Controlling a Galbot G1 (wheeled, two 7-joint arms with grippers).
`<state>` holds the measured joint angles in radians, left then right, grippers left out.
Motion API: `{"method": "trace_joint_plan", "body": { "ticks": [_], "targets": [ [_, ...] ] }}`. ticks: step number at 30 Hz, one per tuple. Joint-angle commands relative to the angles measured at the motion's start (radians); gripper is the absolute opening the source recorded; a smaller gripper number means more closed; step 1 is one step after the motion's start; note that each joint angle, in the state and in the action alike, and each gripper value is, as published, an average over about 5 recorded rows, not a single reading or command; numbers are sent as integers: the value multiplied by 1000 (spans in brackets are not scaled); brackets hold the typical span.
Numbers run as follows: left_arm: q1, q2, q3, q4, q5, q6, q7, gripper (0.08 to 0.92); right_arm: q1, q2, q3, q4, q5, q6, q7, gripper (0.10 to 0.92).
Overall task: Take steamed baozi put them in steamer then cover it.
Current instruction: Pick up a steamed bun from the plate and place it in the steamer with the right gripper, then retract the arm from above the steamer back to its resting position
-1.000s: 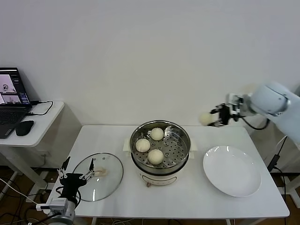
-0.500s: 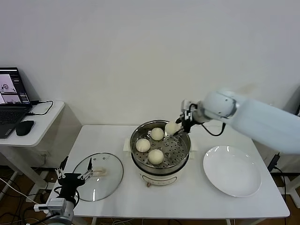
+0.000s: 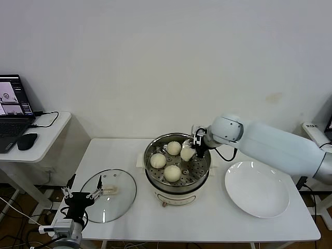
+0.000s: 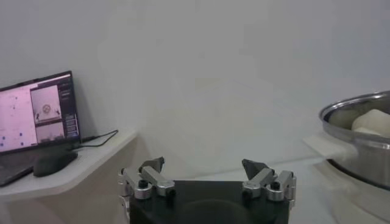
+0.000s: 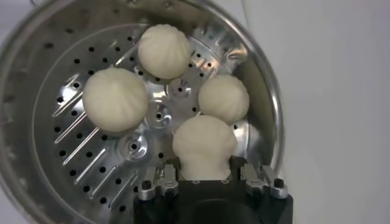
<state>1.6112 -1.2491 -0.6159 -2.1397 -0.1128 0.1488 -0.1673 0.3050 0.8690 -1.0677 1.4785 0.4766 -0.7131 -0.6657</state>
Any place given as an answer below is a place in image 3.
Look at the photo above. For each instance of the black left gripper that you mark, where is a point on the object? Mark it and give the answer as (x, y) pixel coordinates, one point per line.
(77, 206)

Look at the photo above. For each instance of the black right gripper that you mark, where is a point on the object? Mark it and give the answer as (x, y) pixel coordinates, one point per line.
(200, 151)

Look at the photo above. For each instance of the white steamed baozi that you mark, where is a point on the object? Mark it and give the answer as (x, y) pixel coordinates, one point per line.
(187, 154)
(158, 160)
(173, 148)
(172, 173)

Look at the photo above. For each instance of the round glass pot lid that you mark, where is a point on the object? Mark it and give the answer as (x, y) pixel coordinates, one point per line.
(114, 205)

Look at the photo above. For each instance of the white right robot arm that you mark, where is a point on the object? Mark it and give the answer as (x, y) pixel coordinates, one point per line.
(272, 145)

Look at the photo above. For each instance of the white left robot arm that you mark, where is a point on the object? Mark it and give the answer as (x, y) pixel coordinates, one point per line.
(74, 237)

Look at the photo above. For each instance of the stainless steel steamer basket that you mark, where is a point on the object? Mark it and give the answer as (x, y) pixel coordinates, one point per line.
(197, 171)

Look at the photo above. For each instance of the white side table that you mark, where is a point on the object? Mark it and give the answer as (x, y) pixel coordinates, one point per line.
(49, 140)

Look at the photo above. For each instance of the black computer mouse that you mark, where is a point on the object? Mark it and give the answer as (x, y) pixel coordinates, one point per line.
(27, 140)

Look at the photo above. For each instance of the white round plate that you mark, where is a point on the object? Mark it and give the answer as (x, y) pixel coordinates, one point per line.
(256, 189)

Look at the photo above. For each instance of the black open laptop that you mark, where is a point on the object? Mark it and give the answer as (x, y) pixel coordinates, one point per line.
(13, 124)

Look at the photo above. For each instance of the white side desk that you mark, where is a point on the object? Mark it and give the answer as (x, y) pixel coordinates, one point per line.
(312, 132)

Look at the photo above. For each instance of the black laptop on desk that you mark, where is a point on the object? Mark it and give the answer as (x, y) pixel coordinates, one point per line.
(329, 127)

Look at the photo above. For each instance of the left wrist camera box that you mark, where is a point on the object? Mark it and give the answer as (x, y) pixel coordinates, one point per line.
(62, 227)

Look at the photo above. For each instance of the white wall outlet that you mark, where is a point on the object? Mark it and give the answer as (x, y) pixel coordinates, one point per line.
(50, 170)

